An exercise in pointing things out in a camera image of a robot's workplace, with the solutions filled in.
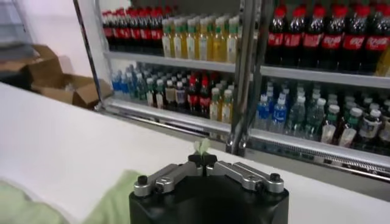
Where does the light green polo shirt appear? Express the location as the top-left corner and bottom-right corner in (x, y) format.
(0, 138), (211, 224)

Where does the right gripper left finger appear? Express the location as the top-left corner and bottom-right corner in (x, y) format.
(133, 153), (204, 197)

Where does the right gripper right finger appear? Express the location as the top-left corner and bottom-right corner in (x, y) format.
(203, 154), (285, 194)

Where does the white metal shelf board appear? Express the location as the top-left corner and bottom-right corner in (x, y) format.
(260, 65), (390, 89)
(248, 127), (390, 174)
(102, 97), (232, 138)
(103, 50), (237, 74)

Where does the small yellow juice bottle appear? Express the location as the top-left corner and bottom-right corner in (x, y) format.
(209, 88), (221, 121)
(221, 89), (234, 124)

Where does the open brown cardboard box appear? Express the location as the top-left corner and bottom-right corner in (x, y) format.
(0, 44), (114, 110)

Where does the clear green tint water bottle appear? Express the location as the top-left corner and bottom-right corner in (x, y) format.
(129, 72), (138, 101)
(286, 96), (307, 136)
(304, 99), (326, 141)
(137, 74), (147, 103)

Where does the large red cap cola bottle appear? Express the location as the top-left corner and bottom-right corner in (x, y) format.
(321, 4), (344, 71)
(102, 10), (115, 51)
(364, 2), (390, 74)
(266, 6), (286, 66)
(151, 7), (164, 55)
(341, 3), (366, 72)
(130, 8), (143, 53)
(302, 5), (324, 69)
(140, 8), (153, 54)
(121, 9), (133, 52)
(283, 5), (303, 68)
(112, 9), (124, 52)

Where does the small dark tea bottle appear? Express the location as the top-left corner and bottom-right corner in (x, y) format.
(175, 81), (186, 112)
(379, 118), (390, 150)
(165, 80), (176, 110)
(359, 109), (383, 150)

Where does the large yellow juice bottle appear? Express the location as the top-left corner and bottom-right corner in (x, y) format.
(161, 19), (173, 58)
(213, 17), (227, 63)
(226, 16), (239, 64)
(185, 18), (197, 60)
(375, 48), (390, 77)
(172, 19), (185, 59)
(197, 18), (210, 61)

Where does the black framed glass cabinet door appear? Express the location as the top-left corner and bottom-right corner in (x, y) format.
(72, 0), (106, 110)

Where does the small red cap cola bottle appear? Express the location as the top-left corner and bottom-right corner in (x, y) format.
(187, 75), (199, 115)
(199, 75), (211, 118)

